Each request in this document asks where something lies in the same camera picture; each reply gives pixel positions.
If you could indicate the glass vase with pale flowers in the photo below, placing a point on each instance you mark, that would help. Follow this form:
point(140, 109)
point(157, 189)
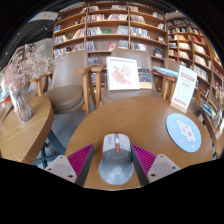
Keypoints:
point(218, 116)

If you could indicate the stack of flat books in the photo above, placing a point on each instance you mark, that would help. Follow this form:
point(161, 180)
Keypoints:
point(208, 110)

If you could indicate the dark standing book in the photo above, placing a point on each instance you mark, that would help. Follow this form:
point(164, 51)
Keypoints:
point(144, 77)

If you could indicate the small distant wooden bookshelf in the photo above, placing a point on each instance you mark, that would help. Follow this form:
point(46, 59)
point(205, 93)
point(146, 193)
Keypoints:
point(25, 55)

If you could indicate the large wooden bookshelf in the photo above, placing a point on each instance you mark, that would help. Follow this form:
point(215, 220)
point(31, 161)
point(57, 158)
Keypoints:
point(110, 28)

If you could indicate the white framed floral picture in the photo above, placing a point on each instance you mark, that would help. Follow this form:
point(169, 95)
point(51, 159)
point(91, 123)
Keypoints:
point(122, 74)

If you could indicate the small white card sign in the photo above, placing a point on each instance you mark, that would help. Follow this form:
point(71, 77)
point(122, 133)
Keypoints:
point(13, 100)

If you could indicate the brown wooden armchair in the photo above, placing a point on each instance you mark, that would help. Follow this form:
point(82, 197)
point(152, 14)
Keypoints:
point(65, 95)
point(195, 106)
point(131, 55)

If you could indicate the glass vase with dried flowers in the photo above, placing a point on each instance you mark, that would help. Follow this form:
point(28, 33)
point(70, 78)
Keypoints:
point(24, 106)

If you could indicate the round light blue mouse pad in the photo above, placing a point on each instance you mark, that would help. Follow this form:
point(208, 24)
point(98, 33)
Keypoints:
point(183, 132)

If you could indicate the white sign on wooden base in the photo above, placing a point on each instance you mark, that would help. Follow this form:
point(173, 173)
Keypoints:
point(184, 87)

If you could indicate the white hanging ceiling panel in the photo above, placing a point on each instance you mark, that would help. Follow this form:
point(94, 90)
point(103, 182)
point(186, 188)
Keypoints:
point(44, 16)

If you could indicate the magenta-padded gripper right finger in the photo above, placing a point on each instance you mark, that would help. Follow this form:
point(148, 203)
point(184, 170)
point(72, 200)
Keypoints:
point(144, 159)

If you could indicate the grey computer mouse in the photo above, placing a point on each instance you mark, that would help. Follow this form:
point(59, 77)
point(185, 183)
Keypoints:
point(116, 163)

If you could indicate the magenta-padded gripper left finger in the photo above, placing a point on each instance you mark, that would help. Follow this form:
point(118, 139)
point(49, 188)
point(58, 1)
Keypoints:
point(81, 160)

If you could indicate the curved wooden bookshelf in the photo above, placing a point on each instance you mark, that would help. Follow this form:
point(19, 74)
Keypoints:
point(200, 56)

